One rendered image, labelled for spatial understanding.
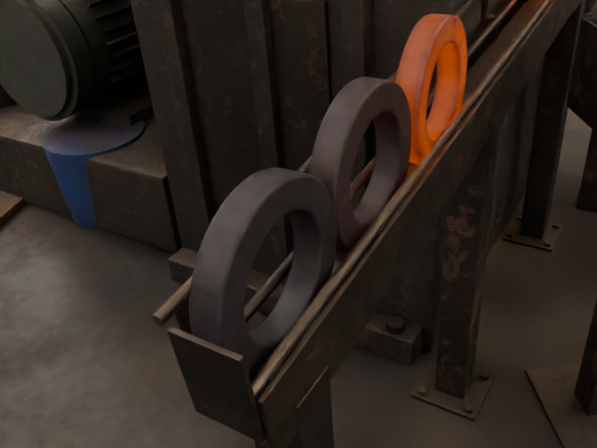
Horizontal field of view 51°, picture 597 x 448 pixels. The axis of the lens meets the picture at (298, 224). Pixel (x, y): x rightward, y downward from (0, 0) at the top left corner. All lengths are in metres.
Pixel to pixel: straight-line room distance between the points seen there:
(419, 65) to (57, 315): 1.20
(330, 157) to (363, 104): 0.06
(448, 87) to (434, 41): 0.14
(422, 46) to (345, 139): 0.20
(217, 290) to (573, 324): 1.17
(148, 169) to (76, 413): 0.65
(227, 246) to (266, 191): 0.06
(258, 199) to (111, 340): 1.10
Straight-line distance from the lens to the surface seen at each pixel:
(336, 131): 0.60
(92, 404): 1.42
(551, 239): 1.80
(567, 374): 1.42
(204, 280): 0.48
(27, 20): 1.87
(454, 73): 0.87
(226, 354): 0.49
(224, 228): 0.48
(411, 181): 0.72
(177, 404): 1.36
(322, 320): 0.57
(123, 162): 1.77
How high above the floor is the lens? 0.99
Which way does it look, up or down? 33 degrees down
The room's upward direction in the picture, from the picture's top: 5 degrees counter-clockwise
